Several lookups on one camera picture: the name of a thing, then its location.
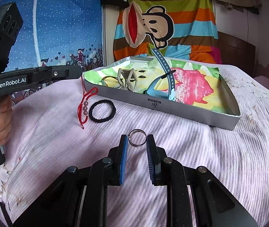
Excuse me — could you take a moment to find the red cord bead bracelet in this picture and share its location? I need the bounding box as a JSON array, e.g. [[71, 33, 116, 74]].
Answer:
[[77, 75, 99, 130]]

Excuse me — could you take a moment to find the black braided hair tie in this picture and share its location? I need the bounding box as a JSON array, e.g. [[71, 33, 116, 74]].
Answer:
[[88, 99, 117, 124]]

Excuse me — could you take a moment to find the silver key ring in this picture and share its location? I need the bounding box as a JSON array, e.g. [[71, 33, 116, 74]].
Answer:
[[127, 129, 148, 148]]

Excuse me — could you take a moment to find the beige claw hair clip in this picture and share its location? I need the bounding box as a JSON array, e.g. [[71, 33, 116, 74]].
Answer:
[[117, 68, 139, 92]]

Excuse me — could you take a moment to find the blue watch strap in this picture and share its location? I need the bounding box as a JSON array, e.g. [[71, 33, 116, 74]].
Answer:
[[143, 48, 177, 101]]

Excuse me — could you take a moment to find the left hand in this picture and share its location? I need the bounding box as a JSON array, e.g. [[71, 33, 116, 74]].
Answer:
[[0, 95, 12, 145]]

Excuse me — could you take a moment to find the grey shallow box tray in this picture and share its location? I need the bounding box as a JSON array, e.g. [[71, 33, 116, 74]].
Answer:
[[84, 56, 240, 130]]

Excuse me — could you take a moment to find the colourful cartoon cloth liner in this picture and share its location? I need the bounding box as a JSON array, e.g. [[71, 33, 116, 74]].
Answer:
[[83, 58, 230, 114]]

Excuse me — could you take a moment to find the striped monkey blanket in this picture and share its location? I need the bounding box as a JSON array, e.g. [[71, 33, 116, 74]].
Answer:
[[113, 0, 222, 64]]

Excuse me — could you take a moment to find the dark wooden headboard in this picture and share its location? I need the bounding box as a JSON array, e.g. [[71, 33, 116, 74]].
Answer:
[[217, 32, 256, 76]]

